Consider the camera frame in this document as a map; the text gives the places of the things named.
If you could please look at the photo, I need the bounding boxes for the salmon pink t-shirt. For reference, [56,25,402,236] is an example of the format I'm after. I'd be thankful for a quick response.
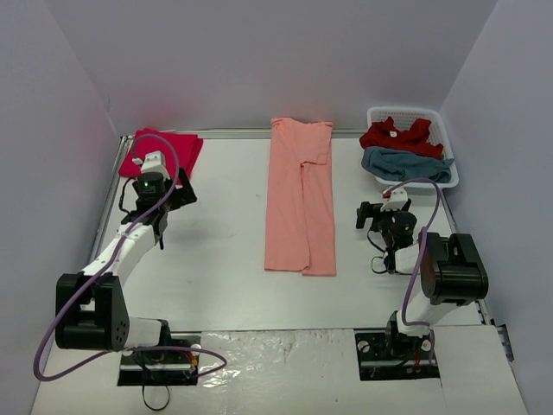
[264,118,337,277]

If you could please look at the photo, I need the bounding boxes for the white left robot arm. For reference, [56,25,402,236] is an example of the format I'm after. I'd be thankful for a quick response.
[54,168,197,361]

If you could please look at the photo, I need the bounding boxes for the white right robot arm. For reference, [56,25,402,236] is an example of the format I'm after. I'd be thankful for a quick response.
[356,201,489,357]

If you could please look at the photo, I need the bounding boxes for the blue-grey t-shirt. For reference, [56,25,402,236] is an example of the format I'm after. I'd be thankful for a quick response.
[361,146,454,183]

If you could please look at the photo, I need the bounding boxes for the dark red t-shirt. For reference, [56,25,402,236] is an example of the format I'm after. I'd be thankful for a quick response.
[359,117,444,160]

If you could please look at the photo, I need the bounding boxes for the white plastic laundry basket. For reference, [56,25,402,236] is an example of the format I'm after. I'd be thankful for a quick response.
[359,105,459,188]

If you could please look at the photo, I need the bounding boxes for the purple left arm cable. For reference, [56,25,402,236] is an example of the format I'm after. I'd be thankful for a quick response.
[33,134,228,382]

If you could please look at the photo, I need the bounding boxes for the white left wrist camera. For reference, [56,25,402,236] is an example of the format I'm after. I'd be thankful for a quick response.
[132,150,169,178]

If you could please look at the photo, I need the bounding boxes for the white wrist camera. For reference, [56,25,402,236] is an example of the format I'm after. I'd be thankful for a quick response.
[380,188,410,212]
[132,150,169,178]

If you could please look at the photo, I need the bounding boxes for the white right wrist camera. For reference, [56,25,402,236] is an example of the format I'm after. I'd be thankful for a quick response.
[380,188,410,212]

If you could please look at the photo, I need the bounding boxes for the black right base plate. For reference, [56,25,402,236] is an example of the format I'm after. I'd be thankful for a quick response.
[354,329,440,381]

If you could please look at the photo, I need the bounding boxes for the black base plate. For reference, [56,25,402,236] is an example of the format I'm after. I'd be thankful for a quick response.
[354,329,440,381]
[117,332,203,386]

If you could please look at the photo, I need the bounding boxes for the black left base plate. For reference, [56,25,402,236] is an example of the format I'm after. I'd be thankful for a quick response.
[117,332,203,386]

